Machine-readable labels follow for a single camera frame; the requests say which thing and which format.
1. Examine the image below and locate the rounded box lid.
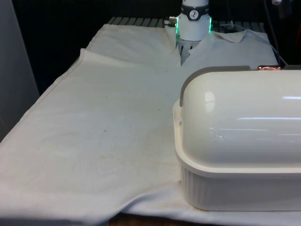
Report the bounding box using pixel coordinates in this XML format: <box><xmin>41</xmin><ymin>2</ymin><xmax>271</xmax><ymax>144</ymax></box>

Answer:
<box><xmin>179</xmin><ymin>65</ymin><xmax>301</xmax><ymax>170</ymax></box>

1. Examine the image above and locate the cream box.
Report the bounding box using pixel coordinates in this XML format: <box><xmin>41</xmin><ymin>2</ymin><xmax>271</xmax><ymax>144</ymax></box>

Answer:
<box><xmin>172</xmin><ymin>101</ymin><xmax>301</xmax><ymax>211</ymax></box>

